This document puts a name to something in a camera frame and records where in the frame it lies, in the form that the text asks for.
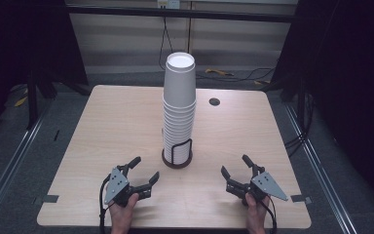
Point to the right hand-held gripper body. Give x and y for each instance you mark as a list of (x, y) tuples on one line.
[(266, 185)]

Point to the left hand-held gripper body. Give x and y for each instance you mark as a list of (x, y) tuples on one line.
[(117, 185)]

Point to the stack of white paper cups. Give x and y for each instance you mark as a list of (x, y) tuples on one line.
[(179, 97)]

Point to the person's right hand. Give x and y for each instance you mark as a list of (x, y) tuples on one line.
[(255, 217)]

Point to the person's left hand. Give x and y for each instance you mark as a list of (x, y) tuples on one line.
[(121, 219)]

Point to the grey tape strip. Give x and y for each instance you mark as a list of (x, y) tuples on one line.
[(300, 199), (50, 198)]

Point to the black table grommet hole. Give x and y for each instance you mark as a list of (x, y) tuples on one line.
[(214, 101)]

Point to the small black floor strip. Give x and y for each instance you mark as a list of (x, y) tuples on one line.
[(56, 135)]

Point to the yellow object on floor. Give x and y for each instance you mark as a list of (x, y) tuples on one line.
[(217, 71)]

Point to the black metal stand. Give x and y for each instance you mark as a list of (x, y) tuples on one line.
[(31, 104)]

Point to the yellow floor scrap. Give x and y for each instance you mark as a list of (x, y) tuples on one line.
[(20, 101)]

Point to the black curtain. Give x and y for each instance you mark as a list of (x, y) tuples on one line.
[(350, 81), (19, 39)]

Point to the black horizontal bar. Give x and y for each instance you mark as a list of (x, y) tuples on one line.
[(175, 13)]

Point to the metal floor rail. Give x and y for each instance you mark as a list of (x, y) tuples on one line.
[(321, 175), (9, 169)]

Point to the white wall power outlet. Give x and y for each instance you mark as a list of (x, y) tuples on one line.
[(168, 4)]

